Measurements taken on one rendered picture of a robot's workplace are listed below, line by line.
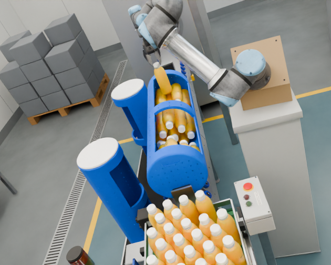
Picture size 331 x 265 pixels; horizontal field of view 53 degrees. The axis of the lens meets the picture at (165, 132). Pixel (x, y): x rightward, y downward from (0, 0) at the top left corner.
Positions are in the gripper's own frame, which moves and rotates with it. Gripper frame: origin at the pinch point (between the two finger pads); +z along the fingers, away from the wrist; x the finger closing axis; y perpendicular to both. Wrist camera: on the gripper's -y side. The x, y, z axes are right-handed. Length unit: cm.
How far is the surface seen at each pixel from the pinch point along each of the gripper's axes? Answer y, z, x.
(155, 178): -76, 21, 10
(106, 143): -22, 30, 45
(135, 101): 32, 36, 30
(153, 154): -70, 12, 7
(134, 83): 50, 30, 29
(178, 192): -80, 30, 2
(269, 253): -101, 60, -29
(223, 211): -103, 23, -17
